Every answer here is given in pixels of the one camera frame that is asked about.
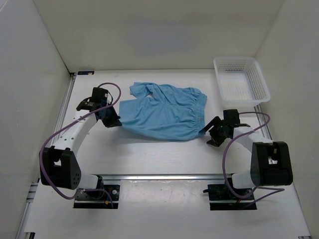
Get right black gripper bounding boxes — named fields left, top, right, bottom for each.
left=199, top=116, right=228, bottom=147

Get light blue shorts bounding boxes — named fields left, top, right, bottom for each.
left=119, top=82, right=207, bottom=141

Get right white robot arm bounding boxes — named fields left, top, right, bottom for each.
left=199, top=109, right=293, bottom=199

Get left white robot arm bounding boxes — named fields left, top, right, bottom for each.
left=39, top=86, right=122, bottom=199

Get blue label sticker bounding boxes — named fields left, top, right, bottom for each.
left=77, top=71, right=95, bottom=75

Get white plastic mesh basket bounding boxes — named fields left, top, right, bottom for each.
left=213, top=56, right=271, bottom=108

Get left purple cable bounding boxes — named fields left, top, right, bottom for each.
left=39, top=82, right=122, bottom=209

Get aluminium left rail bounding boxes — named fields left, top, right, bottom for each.
left=53, top=72, right=77, bottom=133

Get aluminium front rail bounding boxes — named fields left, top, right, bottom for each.
left=102, top=174, right=224, bottom=181

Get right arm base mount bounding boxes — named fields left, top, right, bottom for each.
left=203, top=184, right=257, bottom=211

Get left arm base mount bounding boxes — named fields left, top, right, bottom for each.
left=73, top=176, right=121, bottom=210

